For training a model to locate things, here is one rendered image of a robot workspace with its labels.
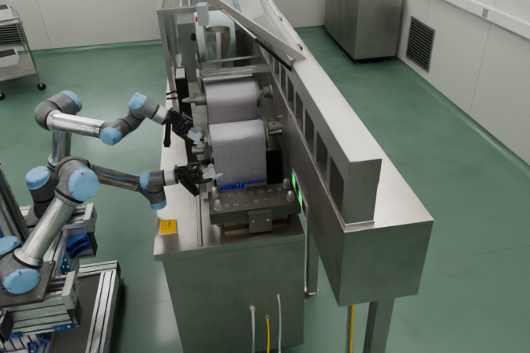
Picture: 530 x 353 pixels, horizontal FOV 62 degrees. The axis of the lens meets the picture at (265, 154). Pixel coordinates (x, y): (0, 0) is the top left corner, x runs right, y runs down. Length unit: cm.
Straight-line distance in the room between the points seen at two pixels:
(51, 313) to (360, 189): 153
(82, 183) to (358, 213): 107
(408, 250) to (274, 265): 89
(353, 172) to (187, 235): 110
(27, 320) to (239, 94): 136
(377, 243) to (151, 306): 197
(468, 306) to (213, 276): 164
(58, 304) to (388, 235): 148
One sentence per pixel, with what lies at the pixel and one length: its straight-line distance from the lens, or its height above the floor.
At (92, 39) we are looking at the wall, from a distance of 771.
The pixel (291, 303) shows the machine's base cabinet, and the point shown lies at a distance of 229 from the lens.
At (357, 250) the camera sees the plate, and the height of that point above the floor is 137.
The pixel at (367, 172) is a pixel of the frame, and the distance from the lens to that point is 109.
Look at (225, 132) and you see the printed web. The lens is 192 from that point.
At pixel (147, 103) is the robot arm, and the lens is 189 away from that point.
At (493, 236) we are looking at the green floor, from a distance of 357.
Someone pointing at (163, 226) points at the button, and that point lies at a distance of 204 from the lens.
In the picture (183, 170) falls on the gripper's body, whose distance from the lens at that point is 197.
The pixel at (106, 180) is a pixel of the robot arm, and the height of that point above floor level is 115.
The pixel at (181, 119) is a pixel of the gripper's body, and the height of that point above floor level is 137.
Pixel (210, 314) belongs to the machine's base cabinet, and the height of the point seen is 46.
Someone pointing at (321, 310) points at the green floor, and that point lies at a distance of 283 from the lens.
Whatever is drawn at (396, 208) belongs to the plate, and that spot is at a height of 144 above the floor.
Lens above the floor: 224
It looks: 32 degrees down
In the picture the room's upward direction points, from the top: 3 degrees counter-clockwise
